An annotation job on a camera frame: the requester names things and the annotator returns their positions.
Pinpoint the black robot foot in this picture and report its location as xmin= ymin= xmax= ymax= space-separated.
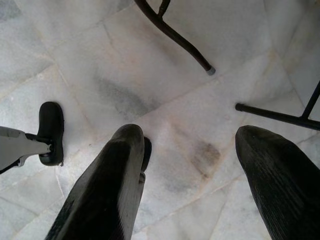
xmin=38 ymin=101 xmax=65 ymax=167
xmin=141 ymin=136 xmax=153 ymax=172

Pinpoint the black straight table leg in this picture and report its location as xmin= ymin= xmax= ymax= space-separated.
xmin=235 ymin=79 xmax=320 ymax=131

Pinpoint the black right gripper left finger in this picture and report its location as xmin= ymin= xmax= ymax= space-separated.
xmin=44 ymin=123 xmax=146 ymax=240

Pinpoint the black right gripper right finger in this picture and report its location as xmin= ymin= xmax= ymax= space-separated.
xmin=235 ymin=125 xmax=320 ymax=240

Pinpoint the black robot right foot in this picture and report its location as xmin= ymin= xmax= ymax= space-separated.
xmin=141 ymin=136 xmax=153 ymax=172

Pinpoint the black robot left foot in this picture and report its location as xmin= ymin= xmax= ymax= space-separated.
xmin=38 ymin=101 xmax=65 ymax=167

